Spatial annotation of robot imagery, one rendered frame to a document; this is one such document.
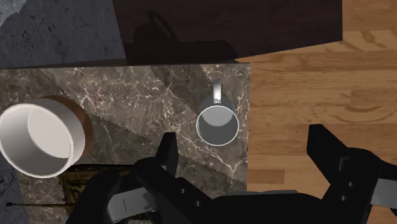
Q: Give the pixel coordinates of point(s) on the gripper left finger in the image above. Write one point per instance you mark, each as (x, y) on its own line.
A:
(155, 189)

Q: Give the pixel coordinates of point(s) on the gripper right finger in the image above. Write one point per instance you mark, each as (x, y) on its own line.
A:
(350, 173)

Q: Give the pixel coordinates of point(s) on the white bowl with brown outside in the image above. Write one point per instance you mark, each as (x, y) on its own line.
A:
(34, 155)

